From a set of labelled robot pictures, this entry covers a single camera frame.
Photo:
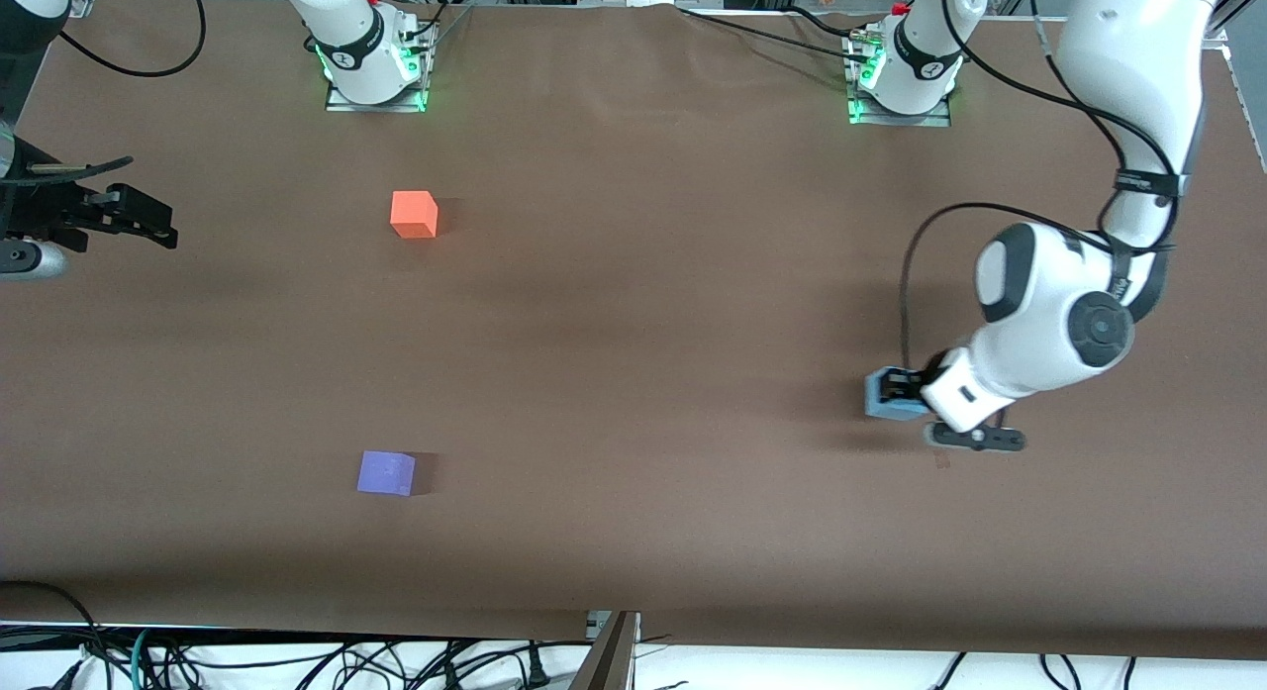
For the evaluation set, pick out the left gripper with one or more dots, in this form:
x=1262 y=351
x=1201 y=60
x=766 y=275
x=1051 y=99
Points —
x=931 y=377

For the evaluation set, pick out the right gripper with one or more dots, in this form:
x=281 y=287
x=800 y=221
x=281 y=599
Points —
x=38 y=210

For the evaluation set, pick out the light blue foam block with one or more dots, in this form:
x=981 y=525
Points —
x=876 y=398

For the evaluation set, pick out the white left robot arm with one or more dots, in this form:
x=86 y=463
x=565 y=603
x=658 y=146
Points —
x=1128 y=66

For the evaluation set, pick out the orange foam block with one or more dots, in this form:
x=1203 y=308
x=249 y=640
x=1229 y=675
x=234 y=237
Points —
x=413 y=215

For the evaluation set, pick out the purple foam block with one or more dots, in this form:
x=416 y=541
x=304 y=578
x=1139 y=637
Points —
x=386 y=472

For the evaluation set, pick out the brown table cover sheet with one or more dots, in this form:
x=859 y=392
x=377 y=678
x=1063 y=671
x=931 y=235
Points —
x=633 y=373

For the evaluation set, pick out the aluminium corner bracket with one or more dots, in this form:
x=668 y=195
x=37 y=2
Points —
x=77 y=4

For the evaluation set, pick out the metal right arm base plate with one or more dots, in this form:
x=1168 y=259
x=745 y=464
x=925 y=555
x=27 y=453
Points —
x=341 y=106

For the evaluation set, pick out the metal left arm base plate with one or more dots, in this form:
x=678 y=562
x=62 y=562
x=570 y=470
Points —
x=935 y=119

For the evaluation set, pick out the aluminium profile post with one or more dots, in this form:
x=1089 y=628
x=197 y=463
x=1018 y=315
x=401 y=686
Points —
x=606 y=660

